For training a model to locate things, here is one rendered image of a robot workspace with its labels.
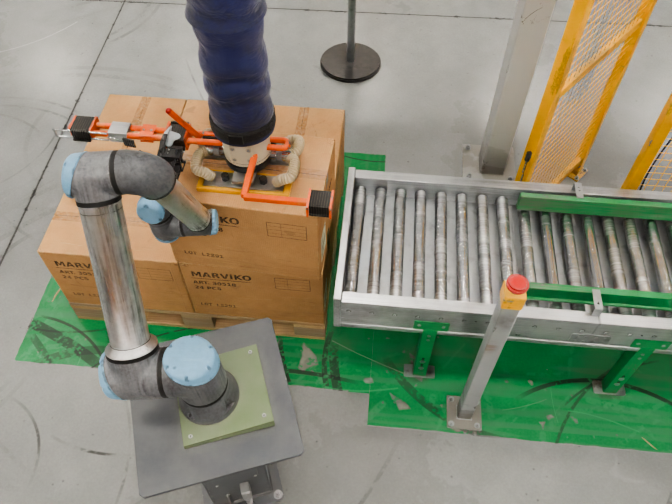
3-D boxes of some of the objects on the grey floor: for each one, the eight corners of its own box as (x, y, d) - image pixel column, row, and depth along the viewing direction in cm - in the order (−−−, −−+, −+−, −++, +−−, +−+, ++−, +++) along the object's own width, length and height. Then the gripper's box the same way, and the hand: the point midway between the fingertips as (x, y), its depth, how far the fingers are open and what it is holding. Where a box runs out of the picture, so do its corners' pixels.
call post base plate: (480, 398, 285) (481, 396, 283) (481, 431, 276) (482, 428, 274) (446, 395, 286) (447, 393, 284) (446, 427, 277) (447, 425, 275)
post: (471, 406, 283) (525, 281, 202) (471, 421, 279) (527, 299, 198) (456, 405, 283) (503, 279, 202) (456, 419, 279) (505, 297, 198)
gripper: (180, 190, 224) (194, 146, 236) (172, 165, 213) (187, 121, 226) (156, 188, 224) (171, 145, 237) (147, 163, 214) (163, 119, 226)
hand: (170, 135), depth 231 cm, fingers closed on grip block, 6 cm apart
